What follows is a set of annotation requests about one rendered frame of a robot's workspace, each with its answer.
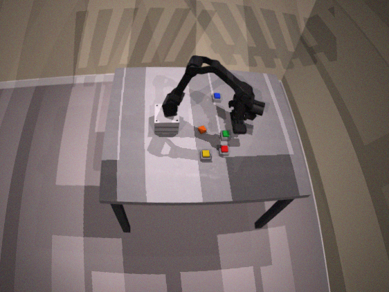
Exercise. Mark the yellow button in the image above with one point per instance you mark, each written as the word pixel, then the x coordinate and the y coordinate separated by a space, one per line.
pixel 205 155

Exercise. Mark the red button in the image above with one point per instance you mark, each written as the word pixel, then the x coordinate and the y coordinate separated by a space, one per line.
pixel 223 150

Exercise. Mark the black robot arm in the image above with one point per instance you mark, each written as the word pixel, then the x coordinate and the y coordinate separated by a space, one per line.
pixel 244 96

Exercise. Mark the small orange block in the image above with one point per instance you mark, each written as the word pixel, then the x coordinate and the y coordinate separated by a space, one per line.
pixel 202 129

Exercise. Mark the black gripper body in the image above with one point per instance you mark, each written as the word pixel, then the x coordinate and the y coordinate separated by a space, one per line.
pixel 238 127

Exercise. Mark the blue button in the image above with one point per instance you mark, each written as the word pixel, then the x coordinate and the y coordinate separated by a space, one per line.
pixel 216 97

